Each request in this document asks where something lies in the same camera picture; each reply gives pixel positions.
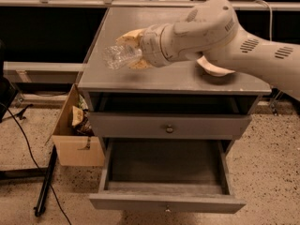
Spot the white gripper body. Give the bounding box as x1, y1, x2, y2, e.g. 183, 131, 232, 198
140, 23, 173, 68

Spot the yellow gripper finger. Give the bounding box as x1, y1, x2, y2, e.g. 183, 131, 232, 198
116, 29, 144, 48
127, 58, 152, 69

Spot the clear plastic water bottle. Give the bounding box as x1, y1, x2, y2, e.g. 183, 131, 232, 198
102, 45, 142, 69

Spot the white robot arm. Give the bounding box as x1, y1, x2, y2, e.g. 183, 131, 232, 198
116, 0, 300, 100

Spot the grey wooden drawer cabinet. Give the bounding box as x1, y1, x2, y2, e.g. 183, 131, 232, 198
77, 7, 272, 155

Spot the round brass drawer knob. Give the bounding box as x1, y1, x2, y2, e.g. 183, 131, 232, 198
166, 125, 173, 133

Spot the closed grey upper drawer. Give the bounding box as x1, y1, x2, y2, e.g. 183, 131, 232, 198
88, 112, 251, 140

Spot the open grey middle drawer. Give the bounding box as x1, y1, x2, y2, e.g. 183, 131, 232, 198
89, 139, 246, 214

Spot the white paper bowl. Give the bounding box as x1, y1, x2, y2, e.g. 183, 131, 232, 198
197, 56, 233, 77

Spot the snack bag in box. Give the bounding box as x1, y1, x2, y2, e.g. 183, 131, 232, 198
71, 95, 94, 136

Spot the brown cardboard box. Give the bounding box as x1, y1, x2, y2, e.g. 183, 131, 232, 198
52, 84, 105, 167

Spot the black metal floor bar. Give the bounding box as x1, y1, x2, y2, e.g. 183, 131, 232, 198
34, 147, 57, 218

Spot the white hanging cable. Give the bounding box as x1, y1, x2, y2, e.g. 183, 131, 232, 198
254, 0, 274, 42

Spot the grey metal rail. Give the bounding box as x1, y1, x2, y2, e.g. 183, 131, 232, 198
4, 62, 83, 83

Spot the black floor cable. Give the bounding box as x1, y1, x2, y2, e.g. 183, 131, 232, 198
0, 102, 73, 225

